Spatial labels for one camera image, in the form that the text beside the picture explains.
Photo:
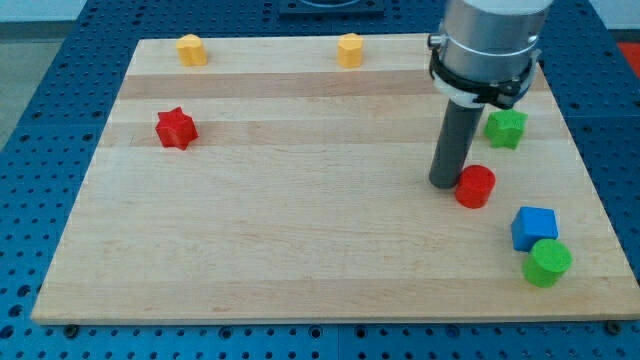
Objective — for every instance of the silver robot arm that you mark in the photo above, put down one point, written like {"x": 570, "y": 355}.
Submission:
{"x": 488, "y": 40}

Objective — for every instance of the wooden board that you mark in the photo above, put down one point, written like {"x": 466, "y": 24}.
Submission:
{"x": 305, "y": 199}

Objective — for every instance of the yellow hexagon block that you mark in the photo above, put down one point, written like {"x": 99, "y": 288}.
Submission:
{"x": 350, "y": 50}

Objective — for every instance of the red star block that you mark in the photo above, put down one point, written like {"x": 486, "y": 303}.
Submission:
{"x": 176, "y": 129}

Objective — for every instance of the dark grey cylindrical pointer tool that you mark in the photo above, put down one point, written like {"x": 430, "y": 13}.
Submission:
{"x": 455, "y": 138}

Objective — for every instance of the red cylinder block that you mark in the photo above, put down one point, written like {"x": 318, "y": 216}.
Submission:
{"x": 475, "y": 185}

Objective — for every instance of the yellow heart block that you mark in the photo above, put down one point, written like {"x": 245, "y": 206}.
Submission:
{"x": 191, "y": 51}

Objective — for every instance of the green star block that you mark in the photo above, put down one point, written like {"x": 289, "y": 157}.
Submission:
{"x": 505, "y": 128}

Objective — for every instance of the blue cube block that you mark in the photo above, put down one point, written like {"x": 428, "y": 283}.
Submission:
{"x": 531, "y": 224}

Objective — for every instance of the green cylinder block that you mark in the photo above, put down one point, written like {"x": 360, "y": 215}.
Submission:
{"x": 547, "y": 261}

